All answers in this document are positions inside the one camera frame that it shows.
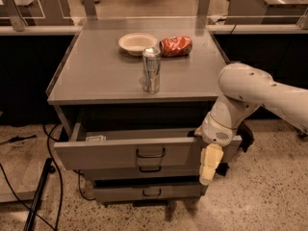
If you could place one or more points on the grey top drawer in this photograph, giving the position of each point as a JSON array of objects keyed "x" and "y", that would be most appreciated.
[{"x": 131, "y": 148}]

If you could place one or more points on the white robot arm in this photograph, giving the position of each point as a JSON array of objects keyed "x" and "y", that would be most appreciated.
[{"x": 244, "y": 89}]

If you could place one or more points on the grey middle drawer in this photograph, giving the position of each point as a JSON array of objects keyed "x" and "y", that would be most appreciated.
[{"x": 141, "y": 172}]

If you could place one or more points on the white paper bowl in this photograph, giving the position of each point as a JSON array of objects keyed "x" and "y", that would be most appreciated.
[{"x": 135, "y": 43}]

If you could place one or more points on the tall silver can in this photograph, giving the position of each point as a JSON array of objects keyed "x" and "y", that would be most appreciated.
[{"x": 151, "y": 58}]

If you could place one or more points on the crushed orange soda can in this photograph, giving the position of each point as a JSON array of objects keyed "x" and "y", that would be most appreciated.
[{"x": 176, "y": 46}]

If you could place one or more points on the grey drawer cabinet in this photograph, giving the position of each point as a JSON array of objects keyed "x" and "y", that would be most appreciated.
[{"x": 98, "y": 88}]

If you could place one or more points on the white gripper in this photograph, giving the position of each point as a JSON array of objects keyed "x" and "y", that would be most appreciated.
[{"x": 216, "y": 133}]

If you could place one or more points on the grey bottom drawer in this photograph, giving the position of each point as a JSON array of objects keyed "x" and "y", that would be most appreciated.
[{"x": 149, "y": 192}]

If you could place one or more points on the white object inside drawer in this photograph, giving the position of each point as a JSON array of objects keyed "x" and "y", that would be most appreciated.
[{"x": 96, "y": 138}]

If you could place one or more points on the grey drawer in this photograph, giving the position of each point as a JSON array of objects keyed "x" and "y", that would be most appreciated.
[
  {"x": 131, "y": 148},
  {"x": 141, "y": 172},
  {"x": 149, "y": 192}
]

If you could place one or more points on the black cloth beside cabinet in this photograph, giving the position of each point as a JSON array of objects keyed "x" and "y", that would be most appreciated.
[{"x": 247, "y": 140}]

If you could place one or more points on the black bar on floor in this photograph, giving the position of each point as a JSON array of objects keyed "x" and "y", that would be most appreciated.
[{"x": 37, "y": 197}]

